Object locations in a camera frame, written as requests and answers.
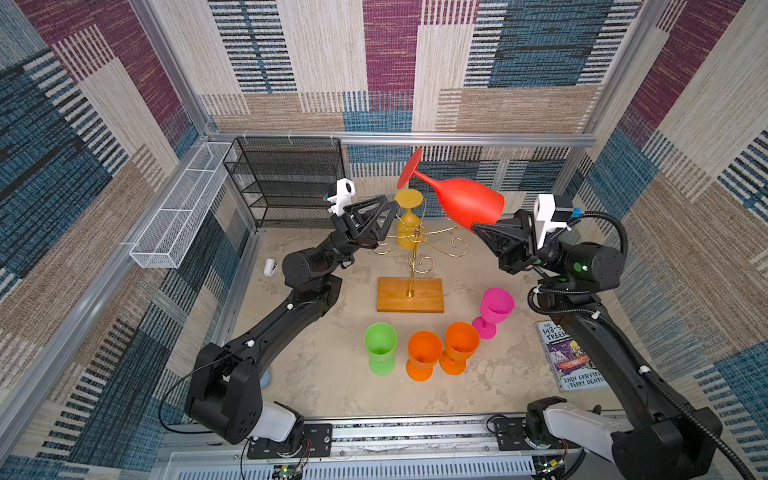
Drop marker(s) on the small white object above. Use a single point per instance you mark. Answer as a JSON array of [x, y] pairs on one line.
[[270, 267]]

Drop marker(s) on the small orange wine glass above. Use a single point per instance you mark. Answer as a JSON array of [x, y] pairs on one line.
[[424, 351]]

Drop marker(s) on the pink wine glass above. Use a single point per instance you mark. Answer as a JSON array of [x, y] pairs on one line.
[[496, 306]]

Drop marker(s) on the black mesh shelf rack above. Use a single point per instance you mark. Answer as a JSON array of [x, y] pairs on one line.
[[285, 182]]

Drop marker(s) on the large orange wine glass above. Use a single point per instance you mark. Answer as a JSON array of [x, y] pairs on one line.
[[461, 342]]

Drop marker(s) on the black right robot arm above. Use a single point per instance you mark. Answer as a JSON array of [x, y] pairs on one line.
[[666, 438]]

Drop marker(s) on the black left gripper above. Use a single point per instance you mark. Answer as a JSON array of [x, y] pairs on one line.
[[349, 234]]

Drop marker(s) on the printed booklet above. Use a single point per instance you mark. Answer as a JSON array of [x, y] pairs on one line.
[[572, 368]]

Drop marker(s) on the white wire basket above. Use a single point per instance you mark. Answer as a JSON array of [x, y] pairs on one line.
[[167, 238]]

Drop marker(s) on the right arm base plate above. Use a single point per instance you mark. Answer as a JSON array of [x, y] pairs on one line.
[[510, 434]]

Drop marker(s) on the yellow wine glass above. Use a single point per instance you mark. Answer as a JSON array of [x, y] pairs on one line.
[[408, 200]]

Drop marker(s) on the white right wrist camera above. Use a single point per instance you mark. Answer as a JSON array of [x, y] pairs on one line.
[[552, 212]]

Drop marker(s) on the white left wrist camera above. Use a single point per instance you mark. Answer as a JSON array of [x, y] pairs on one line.
[[339, 195]]

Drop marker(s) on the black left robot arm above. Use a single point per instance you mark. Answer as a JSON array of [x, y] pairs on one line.
[[225, 393]]

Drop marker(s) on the gold wire wine glass rack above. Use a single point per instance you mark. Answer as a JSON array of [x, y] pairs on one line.
[[418, 293]]

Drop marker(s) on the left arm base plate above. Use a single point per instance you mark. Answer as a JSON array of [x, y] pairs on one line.
[[313, 440]]

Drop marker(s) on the red wine glass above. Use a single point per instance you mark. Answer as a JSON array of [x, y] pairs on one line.
[[467, 202]]

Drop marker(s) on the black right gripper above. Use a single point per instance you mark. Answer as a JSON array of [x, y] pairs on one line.
[[514, 254]]

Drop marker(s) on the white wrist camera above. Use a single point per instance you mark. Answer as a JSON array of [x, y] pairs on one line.
[[552, 212], [339, 195]]

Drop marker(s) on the green wine glass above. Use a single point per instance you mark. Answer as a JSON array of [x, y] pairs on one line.
[[380, 341]]

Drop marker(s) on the light blue oval object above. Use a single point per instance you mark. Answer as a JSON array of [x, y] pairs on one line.
[[266, 378]]

